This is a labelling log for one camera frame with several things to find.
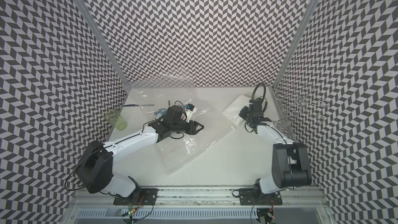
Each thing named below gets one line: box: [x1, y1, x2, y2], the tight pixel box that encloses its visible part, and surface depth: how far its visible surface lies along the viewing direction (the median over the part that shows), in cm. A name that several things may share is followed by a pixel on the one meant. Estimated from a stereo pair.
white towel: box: [222, 94, 250, 126], surface depth 103 cm
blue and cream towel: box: [153, 108, 168, 120], surface depth 101 cm
